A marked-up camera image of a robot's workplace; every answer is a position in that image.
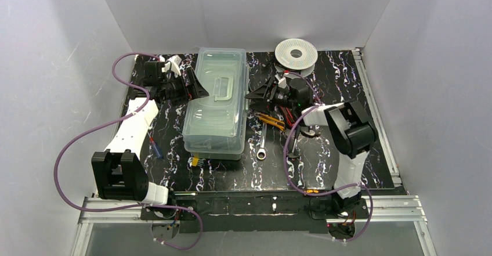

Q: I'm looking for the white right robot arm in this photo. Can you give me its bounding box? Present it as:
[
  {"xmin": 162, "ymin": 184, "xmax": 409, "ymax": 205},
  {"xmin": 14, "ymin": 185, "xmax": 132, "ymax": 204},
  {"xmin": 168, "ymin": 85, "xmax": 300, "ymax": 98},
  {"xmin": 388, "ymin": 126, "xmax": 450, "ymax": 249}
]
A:
[{"xmin": 245, "ymin": 71, "xmax": 379, "ymax": 212}]

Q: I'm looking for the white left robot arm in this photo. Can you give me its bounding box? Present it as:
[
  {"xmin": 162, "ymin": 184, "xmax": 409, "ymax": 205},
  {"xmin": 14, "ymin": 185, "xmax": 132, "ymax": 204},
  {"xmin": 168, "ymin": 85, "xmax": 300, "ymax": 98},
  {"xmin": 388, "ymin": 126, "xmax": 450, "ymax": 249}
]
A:
[{"xmin": 91, "ymin": 55, "xmax": 209, "ymax": 205}]

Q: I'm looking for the red black utility knife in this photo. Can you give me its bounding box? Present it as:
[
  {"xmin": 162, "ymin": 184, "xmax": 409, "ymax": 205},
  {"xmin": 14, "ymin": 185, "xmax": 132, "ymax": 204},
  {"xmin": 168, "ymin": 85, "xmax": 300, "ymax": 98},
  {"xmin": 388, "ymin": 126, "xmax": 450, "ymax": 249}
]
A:
[{"xmin": 280, "ymin": 106, "xmax": 295, "ymax": 127}]

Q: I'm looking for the white filament spool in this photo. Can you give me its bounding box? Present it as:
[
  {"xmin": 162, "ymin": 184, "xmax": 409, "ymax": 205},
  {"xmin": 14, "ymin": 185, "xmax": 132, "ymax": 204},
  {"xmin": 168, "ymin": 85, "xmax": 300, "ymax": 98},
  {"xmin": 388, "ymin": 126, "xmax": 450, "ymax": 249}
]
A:
[{"xmin": 274, "ymin": 38, "xmax": 318, "ymax": 77}]

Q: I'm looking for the orange utility knife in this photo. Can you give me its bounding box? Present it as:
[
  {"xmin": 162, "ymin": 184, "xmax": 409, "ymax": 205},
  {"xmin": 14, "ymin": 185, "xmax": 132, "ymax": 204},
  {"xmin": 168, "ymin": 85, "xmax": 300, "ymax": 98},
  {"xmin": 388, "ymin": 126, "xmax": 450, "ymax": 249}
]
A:
[{"xmin": 254, "ymin": 112, "xmax": 286, "ymax": 132}]

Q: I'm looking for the silver combination wrench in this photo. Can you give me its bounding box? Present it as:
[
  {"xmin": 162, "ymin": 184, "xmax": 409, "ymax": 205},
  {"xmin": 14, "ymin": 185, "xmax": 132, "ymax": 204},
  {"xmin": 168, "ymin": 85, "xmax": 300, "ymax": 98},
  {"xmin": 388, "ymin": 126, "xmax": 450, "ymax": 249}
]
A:
[{"xmin": 256, "ymin": 122, "xmax": 267, "ymax": 161}]

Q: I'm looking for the black marbled table mat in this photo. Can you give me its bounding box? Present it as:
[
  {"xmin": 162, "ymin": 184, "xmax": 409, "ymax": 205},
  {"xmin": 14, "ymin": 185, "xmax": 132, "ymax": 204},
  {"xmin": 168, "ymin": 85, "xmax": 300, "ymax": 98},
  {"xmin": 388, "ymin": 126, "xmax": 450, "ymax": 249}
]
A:
[{"xmin": 140, "ymin": 51, "xmax": 396, "ymax": 192}]

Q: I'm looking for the small yellow bit holder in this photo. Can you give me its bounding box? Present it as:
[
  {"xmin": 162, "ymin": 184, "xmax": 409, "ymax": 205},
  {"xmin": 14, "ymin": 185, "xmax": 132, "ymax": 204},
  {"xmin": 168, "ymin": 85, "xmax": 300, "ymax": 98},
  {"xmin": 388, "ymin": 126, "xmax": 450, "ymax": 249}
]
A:
[{"xmin": 189, "ymin": 157, "xmax": 204, "ymax": 167}]

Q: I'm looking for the yellow black screwdriver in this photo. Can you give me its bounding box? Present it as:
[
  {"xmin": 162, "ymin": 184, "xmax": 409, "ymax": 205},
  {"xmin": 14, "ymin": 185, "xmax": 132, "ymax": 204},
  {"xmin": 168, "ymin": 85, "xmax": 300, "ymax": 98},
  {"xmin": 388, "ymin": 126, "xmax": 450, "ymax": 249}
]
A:
[{"xmin": 304, "ymin": 189, "xmax": 320, "ymax": 196}]

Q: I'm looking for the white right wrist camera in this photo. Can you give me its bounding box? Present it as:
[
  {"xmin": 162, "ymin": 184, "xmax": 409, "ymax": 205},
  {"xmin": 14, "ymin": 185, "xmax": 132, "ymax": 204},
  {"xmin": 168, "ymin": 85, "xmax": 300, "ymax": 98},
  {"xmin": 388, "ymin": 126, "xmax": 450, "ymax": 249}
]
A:
[{"xmin": 275, "ymin": 72, "xmax": 288, "ymax": 91}]

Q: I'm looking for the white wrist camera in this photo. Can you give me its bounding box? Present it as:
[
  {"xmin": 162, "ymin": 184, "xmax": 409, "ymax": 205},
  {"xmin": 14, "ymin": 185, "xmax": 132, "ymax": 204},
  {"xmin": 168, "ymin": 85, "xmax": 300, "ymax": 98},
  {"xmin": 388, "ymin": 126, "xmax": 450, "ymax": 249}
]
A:
[
  {"xmin": 275, "ymin": 72, "xmax": 288, "ymax": 91},
  {"xmin": 161, "ymin": 55, "xmax": 182, "ymax": 77}
]

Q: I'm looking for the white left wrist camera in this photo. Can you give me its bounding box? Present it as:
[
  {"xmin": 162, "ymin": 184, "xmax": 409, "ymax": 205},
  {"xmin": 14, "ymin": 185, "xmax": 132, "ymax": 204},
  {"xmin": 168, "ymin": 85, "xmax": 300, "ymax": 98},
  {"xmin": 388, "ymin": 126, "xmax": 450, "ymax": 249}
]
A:
[{"xmin": 161, "ymin": 55, "xmax": 182, "ymax": 77}]

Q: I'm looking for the green handled screwdriver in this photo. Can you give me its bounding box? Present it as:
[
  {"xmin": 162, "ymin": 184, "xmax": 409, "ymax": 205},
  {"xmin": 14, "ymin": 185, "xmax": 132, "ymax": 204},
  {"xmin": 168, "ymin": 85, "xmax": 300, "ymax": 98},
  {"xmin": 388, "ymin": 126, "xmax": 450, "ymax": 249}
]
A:
[{"xmin": 287, "ymin": 127, "xmax": 301, "ymax": 159}]

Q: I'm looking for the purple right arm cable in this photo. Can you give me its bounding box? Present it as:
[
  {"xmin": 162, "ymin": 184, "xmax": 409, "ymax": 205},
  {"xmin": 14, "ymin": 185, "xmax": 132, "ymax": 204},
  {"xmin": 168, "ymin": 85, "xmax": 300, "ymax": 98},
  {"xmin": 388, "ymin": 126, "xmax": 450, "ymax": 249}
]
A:
[{"xmin": 282, "ymin": 71, "xmax": 374, "ymax": 243}]

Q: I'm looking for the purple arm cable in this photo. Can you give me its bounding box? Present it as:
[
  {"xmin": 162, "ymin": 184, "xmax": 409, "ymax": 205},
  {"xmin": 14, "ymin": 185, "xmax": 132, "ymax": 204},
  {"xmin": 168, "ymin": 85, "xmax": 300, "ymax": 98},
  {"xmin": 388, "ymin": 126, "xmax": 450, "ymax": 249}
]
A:
[
  {"xmin": 282, "ymin": 71, "xmax": 374, "ymax": 243},
  {"xmin": 53, "ymin": 52, "xmax": 204, "ymax": 252}
]

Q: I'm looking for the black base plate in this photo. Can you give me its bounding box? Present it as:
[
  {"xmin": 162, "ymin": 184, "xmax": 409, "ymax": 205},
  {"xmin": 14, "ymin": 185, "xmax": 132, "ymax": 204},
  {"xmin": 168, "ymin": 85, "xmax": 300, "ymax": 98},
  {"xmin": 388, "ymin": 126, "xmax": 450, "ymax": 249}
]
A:
[{"xmin": 140, "ymin": 190, "xmax": 370, "ymax": 235}]

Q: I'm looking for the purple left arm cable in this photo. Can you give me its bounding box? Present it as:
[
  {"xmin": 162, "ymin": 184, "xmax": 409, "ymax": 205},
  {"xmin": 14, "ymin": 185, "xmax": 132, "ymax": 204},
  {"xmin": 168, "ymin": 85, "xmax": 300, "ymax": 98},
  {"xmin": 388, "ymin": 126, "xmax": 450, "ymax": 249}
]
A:
[{"xmin": 53, "ymin": 52, "xmax": 204, "ymax": 252}]

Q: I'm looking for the aluminium frame rail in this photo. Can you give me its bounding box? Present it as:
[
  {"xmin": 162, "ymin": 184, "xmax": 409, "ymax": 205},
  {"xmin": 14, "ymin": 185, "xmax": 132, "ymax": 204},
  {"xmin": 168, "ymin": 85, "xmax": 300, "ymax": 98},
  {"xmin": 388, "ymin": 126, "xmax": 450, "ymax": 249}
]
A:
[{"xmin": 71, "ymin": 195, "xmax": 436, "ymax": 255}]

